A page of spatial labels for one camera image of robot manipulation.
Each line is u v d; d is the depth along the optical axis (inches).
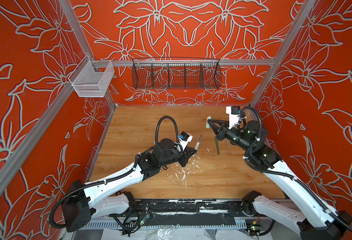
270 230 26.5
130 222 27.9
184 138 23.3
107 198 17.9
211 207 29.2
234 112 22.1
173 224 27.5
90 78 36.4
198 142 26.4
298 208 16.9
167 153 21.1
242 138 21.3
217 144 38.2
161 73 39.6
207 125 25.4
